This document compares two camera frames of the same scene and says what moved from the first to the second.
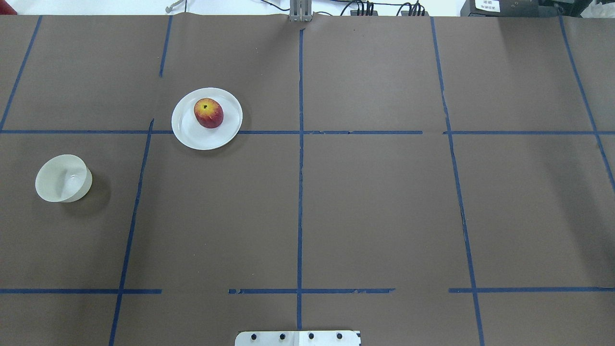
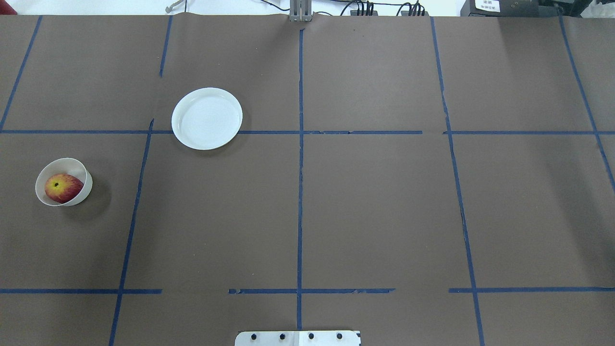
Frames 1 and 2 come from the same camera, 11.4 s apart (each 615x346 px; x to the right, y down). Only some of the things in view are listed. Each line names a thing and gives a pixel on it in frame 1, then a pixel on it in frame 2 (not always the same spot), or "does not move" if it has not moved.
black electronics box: (511, 8) does not move
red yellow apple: (208, 113) to (62, 187)
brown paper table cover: (427, 180) does not move
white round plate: (190, 131) does not move
